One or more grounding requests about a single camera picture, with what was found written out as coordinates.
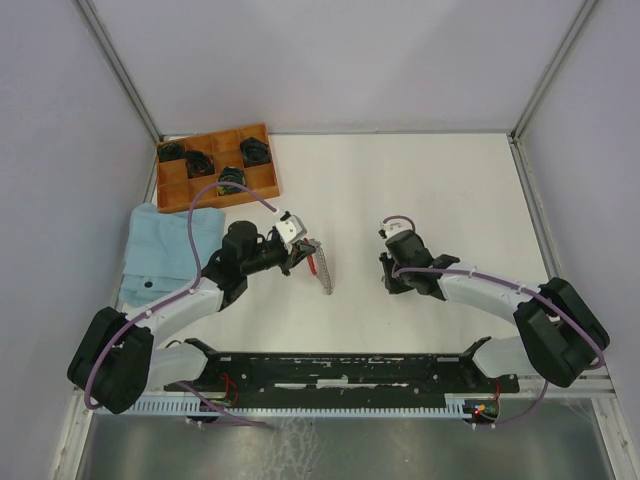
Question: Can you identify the slotted cable duct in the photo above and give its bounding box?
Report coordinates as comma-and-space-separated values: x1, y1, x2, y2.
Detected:
124, 394, 501, 416

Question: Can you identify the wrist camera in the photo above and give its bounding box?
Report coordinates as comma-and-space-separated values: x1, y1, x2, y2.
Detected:
274, 209, 307, 253
378, 218, 415, 240

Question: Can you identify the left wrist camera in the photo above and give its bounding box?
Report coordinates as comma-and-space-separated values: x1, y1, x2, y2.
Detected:
274, 209, 307, 253

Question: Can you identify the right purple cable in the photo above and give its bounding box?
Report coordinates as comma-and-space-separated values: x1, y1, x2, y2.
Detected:
382, 214, 606, 428

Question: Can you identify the light blue cloth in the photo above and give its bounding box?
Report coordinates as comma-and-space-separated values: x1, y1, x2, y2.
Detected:
119, 203, 226, 307

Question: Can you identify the black coil with green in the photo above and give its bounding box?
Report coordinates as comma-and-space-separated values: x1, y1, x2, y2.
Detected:
216, 166, 247, 196

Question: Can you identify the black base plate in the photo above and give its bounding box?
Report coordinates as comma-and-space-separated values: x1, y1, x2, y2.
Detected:
189, 348, 520, 411

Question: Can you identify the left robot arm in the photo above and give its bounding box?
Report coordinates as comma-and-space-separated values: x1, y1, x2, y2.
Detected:
67, 217, 316, 414

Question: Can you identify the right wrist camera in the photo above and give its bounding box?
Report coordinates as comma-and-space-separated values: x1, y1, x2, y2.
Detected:
378, 218, 415, 240

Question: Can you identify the black coil top left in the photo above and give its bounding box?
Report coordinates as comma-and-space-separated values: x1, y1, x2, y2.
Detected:
156, 141, 185, 163

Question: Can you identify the black coil top right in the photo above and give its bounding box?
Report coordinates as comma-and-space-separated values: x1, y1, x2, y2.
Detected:
239, 137, 271, 168

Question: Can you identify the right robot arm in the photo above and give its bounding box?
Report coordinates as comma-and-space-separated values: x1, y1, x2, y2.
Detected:
379, 225, 610, 391

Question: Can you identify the wooden compartment tray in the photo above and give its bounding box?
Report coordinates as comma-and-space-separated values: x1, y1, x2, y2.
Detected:
156, 123, 280, 213

